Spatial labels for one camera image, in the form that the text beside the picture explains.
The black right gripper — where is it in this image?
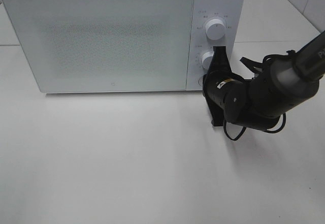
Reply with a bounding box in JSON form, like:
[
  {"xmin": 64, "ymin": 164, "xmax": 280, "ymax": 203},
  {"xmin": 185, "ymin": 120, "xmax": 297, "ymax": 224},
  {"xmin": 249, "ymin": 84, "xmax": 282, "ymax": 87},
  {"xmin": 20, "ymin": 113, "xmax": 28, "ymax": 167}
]
[{"xmin": 203, "ymin": 46, "xmax": 251, "ymax": 127}]

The round white door release button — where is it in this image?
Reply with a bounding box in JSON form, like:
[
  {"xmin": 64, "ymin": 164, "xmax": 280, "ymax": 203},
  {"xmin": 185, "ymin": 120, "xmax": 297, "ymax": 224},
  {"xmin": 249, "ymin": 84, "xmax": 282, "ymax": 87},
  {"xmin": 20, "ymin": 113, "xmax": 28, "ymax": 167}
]
[{"xmin": 198, "ymin": 76, "xmax": 203, "ymax": 87}]

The white timer knob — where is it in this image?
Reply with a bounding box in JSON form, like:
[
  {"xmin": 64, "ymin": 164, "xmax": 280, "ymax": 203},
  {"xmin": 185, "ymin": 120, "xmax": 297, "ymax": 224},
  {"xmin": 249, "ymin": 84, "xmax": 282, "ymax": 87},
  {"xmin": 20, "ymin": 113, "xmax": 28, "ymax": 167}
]
[{"xmin": 201, "ymin": 51, "xmax": 214, "ymax": 70}]

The white microwave door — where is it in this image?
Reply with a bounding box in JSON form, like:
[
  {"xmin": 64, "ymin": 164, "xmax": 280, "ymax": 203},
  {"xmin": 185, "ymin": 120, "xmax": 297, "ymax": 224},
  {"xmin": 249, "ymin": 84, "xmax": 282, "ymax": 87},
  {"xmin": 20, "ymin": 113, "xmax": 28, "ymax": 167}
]
[{"xmin": 3, "ymin": 0, "xmax": 192, "ymax": 93}]

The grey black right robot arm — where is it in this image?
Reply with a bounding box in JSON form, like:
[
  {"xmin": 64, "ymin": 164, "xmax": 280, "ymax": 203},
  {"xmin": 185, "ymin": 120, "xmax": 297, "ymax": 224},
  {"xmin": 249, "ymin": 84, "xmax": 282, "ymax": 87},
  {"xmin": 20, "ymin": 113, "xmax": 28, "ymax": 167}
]
[{"xmin": 203, "ymin": 33, "xmax": 324, "ymax": 134}]

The white upper power knob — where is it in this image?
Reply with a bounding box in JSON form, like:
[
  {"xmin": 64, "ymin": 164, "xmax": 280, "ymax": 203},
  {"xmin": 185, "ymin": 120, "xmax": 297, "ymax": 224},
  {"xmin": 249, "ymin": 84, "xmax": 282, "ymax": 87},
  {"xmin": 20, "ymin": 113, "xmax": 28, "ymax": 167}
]
[{"xmin": 205, "ymin": 16, "xmax": 226, "ymax": 41}]

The white microwave oven body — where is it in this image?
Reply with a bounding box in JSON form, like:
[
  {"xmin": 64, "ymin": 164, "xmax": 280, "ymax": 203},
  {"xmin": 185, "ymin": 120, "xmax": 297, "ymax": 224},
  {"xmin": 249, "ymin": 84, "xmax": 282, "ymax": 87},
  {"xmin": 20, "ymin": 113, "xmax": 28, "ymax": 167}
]
[{"xmin": 5, "ymin": 0, "xmax": 245, "ymax": 94}]

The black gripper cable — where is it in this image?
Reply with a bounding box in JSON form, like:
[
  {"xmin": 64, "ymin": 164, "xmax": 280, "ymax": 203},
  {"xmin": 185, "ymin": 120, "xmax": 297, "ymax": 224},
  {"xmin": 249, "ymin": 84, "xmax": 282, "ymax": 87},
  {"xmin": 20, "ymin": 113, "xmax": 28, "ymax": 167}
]
[{"xmin": 222, "ymin": 49, "xmax": 297, "ymax": 142}]

